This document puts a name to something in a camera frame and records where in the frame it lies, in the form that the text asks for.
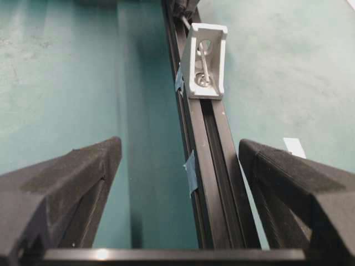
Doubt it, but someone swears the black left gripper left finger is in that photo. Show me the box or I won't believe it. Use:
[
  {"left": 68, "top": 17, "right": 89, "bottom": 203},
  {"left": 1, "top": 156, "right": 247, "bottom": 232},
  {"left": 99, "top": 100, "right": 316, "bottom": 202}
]
[{"left": 1, "top": 136, "right": 121, "bottom": 265}]

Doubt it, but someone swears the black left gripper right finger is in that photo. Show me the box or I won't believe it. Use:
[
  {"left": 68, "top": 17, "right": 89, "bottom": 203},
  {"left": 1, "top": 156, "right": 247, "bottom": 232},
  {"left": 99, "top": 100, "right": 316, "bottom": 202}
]
[{"left": 239, "top": 139, "right": 354, "bottom": 265}]

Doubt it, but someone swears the thin grey wire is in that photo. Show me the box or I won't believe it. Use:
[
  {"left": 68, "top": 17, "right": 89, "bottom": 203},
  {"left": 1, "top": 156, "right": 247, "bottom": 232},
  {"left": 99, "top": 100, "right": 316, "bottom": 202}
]
[{"left": 181, "top": 15, "right": 209, "bottom": 84}]

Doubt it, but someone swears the blue tape patch on table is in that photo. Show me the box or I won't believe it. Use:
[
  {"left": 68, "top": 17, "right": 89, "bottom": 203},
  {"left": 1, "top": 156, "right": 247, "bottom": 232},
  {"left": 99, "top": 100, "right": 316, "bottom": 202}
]
[{"left": 283, "top": 137, "right": 306, "bottom": 158}]

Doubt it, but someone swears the long black aluminium rail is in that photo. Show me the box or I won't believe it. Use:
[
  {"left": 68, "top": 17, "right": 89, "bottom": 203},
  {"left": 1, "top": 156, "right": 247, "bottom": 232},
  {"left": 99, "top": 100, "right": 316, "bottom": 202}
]
[{"left": 161, "top": 1, "right": 260, "bottom": 249}]

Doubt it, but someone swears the blue tape on rail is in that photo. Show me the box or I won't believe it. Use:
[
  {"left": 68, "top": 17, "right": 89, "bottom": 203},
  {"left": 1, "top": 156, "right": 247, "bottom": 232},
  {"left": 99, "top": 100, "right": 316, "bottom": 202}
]
[{"left": 183, "top": 150, "right": 198, "bottom": 197}]

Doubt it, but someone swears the white corner bracket with hole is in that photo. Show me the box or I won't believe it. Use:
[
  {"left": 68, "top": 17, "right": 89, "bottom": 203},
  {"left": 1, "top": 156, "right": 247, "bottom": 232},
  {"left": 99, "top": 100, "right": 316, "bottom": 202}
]
[{"left": 181, "top": 23, "right": 228, "bottom": 100}]

